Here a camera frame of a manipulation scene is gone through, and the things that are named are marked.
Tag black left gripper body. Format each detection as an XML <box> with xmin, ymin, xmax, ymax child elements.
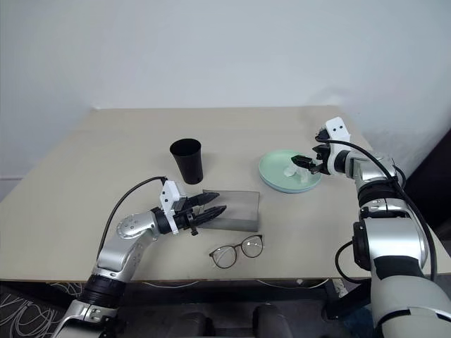
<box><xmin>173</xmin><ymin>194</ymin><xmax>202</xmax><ymax>237</ymax></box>

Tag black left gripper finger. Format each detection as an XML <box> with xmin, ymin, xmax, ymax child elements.
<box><xmin>185</xmin><ymin>189</ymin><xmax>221</xmax><ymax>209</ymax></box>
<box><xmin>193</xmin><ymin>204</ymin><xmax>228</xmax><ymax>227</ymax></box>

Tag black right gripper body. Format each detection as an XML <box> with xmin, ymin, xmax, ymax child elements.
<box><xmin>311</xmin><ymin>127</ymin><xmax>333</xmax><ymax>166</ymax></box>

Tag mint green plate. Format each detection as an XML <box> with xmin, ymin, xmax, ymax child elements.
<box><xmin>258</xmin><ymin>149</ymin><xmax>323</xmax><ymax>193</ymax></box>

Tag grey glasses case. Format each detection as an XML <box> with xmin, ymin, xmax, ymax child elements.
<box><xmin>192</xmin><ymin>189</ymin><xmax>261</xmax><ymax>233</ymax></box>

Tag black plastic cup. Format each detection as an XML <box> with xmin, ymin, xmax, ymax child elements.
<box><xmin>169</xmin><ymin>138</ymin><xmax>204</xmax><ymax>185</ymax></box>

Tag brown round-framed glasses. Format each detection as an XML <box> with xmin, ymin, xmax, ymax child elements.
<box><xmin>208</xmin><ymin>234</ymin><xmax>264</xmax><ymax>270</ymax></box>

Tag light blue plate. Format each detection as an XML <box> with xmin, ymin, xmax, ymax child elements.
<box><xmin>259</xmin><ymin>175</ymin><xmax>321</xmax><ymax>195</ymax></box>

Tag dark furniture beside table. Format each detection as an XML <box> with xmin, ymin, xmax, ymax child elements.
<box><xmin>401</xmin><ymin>125</ymin><xmax>451</xmax><ymax>280</ymax></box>

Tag dark rounded shape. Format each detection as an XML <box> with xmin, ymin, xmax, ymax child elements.
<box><xmin>251</xmin><ymin>303</ymin><xmax>283</xmax><ymax>338</ymax></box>

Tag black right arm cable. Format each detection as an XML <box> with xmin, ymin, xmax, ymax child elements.
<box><xmin>326</xmin><ymin>139</ymin><xmax>440</xmax><ymax>282</ymax></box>

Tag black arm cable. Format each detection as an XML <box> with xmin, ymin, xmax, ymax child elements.
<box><xmin>326</xmin><ymin>139</ymin><xmax>440</xmax><ymax>282</ymax></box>
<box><xmin>99</xmin><ymin>175</ymin><xmax>167</xmax><ymax>256</ymax></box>

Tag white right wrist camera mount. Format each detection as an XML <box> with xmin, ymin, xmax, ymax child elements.
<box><xmin>323</xmin><ymin>116</ymin><xmax>352</xmax><ymax>175</ymax></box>

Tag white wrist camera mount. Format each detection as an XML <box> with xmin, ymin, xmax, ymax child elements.
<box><xmin>158</xmin><ymin>180</ymin><xmax>187</xmax><ymax>235</ymax></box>
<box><xmin>323</xmin><ymin>116</ymin><xmax>352</xmax><ymax>175</ymax></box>

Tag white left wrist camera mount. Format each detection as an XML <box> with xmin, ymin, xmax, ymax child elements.
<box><xmin>158</xmin><ymin>180</ymin><xmax>187</xmax><ymax>235</ymax></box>

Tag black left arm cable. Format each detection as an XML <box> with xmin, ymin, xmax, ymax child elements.
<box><xmin>99</xmin><ymin>175</ymin><xmax>167</xmax><ymax>256</ymax></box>

